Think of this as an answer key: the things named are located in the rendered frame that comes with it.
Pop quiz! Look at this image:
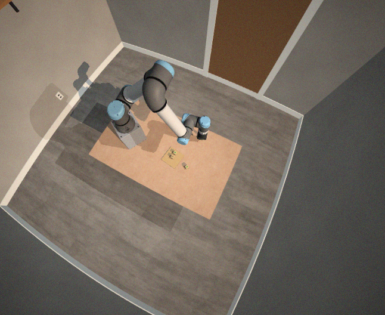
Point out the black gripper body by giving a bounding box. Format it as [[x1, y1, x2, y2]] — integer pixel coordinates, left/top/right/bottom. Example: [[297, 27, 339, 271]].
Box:
[[197, 129, 208, 140]]

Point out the tan flat mat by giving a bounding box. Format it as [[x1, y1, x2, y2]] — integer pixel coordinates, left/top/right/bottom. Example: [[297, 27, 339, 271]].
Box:
[[162, 147, 184, 168]]

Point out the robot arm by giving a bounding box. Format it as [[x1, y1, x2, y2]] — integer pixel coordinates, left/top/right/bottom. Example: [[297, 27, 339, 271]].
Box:
[[107, 60, 210, 145]]

